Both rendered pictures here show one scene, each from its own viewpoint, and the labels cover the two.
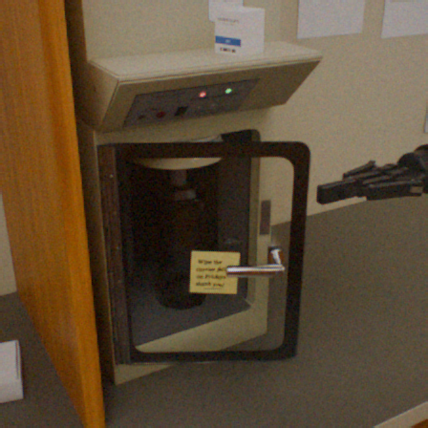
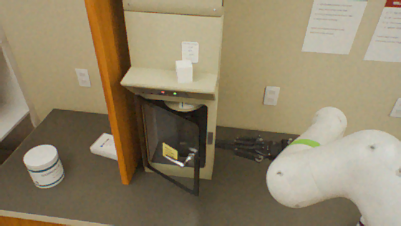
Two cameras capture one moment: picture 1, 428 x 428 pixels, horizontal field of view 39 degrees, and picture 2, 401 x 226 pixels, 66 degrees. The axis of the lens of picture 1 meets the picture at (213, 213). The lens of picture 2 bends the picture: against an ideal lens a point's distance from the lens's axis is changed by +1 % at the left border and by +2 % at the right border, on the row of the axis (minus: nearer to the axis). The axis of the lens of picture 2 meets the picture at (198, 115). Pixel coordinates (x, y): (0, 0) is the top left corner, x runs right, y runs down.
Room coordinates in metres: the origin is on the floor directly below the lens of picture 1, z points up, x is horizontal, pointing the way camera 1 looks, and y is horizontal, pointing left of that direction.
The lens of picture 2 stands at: (0.21, -0.62, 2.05)
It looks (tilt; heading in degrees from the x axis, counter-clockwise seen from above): 38 degrees down; 37
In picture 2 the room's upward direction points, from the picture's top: 1 degrees clockwise
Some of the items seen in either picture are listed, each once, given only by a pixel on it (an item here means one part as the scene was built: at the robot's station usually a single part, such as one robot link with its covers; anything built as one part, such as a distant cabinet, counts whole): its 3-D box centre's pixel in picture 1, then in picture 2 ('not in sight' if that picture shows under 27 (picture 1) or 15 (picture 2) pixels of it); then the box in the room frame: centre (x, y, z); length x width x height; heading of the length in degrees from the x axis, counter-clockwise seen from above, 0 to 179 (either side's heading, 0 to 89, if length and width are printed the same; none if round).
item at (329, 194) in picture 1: (337, 192); (224, 145); (0.92, -0.20, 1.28); 0.07 x 0.01 x 0.03; 119
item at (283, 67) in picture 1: (209, 90); (170, 90); (0.88, 0.01, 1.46); 0.32 x 0.11 x 0.10; 119
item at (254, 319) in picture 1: (208, 262); (168, 148); (0.85, 0.01, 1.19); 0.30 x 0.01 x 0.40; 92
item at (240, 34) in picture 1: (239, 31); (184, 71); (0.90, -0.04, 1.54); 0.05 x 0.05 x 0.06; 48
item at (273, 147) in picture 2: (406, 174); (267, 149); (1.00, -0.34, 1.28); 0.09 x 0.08 x 0.07; 119
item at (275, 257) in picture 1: (255, 265); (177, 159); (0.82, -0.07, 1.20); 0.10 x 0.05 x 0.03; 92
